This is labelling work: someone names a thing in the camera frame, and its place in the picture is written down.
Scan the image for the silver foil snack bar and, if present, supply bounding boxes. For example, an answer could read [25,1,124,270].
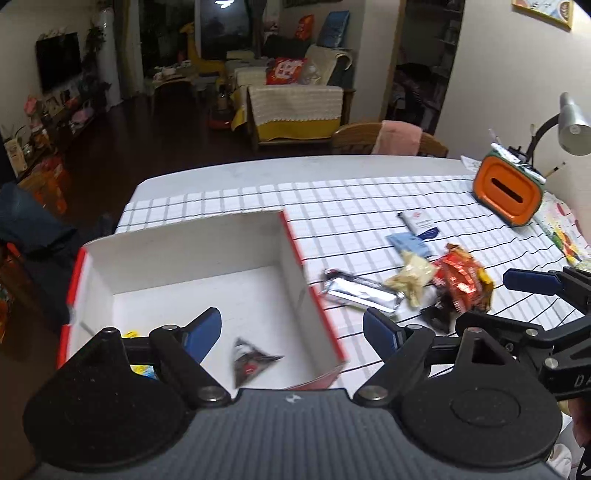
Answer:
[322,269,404,316]

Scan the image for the cream yellow snack packet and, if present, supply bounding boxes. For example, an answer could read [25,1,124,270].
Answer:
[384,250,437,309]

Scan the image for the red noodle snack bag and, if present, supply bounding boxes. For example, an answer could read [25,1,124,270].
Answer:
[433,243,495,314]

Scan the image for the light blue snack packet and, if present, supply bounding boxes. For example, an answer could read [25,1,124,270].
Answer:
[386,232,432,259]

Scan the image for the white blue milk snack packet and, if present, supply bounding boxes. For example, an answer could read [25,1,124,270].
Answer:
[399,209,440,240]

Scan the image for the colourful printed booklet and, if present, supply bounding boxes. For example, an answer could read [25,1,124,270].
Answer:
[533,191,590,272]

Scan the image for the dark triangular snack packet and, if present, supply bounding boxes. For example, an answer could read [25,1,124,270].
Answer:
[232,338,283,388]

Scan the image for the red white cardboard box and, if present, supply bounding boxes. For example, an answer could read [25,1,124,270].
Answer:
[57,211,346,389]

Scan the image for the white checked tablecloth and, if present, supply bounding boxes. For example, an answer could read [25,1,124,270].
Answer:
[115,174,591,480]

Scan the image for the orange green tissue box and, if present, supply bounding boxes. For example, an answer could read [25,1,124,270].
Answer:
[473,154,543,227]

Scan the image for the white tube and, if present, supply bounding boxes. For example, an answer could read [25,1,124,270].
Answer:
[491,142,546,185]

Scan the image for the silver desk lamp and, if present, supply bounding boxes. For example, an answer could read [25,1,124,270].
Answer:
[526,92,591,165]

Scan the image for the dark blue clothing pile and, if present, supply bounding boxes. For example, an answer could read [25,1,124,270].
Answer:
[0,182,112,324]

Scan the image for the pink towel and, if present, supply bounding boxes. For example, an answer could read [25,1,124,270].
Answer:
[372,120,423,156]

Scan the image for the orange red boxes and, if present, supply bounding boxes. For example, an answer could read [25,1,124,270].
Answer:
[18,155,71,218]

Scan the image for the wooden chair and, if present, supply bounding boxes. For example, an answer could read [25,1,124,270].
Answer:
[331,122,449,158]

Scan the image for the sofa with cream cover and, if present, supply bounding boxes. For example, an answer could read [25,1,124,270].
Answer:
[228,45,355,145]

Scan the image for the yellow framed picture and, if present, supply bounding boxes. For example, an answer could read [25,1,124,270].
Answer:
[512,0,574,31]

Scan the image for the yellow giraffe toy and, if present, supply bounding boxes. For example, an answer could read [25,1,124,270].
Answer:
[179,21,228,75]

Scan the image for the red cushion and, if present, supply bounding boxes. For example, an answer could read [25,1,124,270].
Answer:
[266,57,307,85]

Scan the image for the black television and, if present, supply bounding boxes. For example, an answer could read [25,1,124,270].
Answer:
[35,32,82,94]

